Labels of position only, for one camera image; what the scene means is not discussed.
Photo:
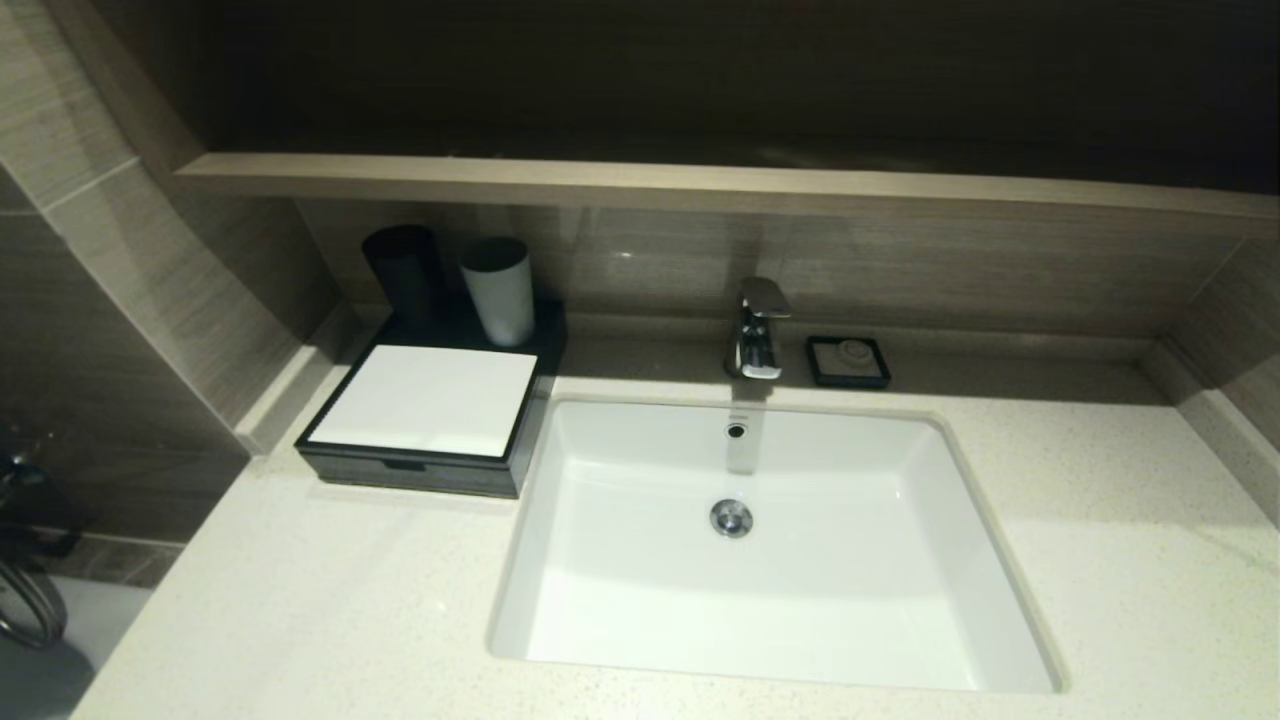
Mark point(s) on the black storage box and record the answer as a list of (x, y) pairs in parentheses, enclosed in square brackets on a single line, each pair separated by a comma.
[(545, 340)]

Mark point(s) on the chrome faucet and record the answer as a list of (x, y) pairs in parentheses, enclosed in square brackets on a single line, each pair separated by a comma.
[(757, 340)]

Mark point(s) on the white cup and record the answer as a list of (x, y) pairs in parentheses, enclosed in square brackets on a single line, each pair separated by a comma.
[(500, 300)]

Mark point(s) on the chrome drain plug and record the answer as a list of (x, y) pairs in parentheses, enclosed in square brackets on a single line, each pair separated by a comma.
[(731, 518)]

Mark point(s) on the black square soap dish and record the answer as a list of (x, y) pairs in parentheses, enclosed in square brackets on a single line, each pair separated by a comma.
[(828, 368)]

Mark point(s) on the round white soap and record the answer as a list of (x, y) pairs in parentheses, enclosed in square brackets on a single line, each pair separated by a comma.
[(853, 352)]

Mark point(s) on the black cup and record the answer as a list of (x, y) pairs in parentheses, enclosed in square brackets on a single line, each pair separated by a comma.
[(400, 270)]

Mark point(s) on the white sink basin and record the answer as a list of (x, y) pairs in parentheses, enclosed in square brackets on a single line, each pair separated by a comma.
[(850, 560)]

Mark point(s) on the wooden wall shelf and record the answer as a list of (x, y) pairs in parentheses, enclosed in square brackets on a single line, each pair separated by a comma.
[(700, 185)]

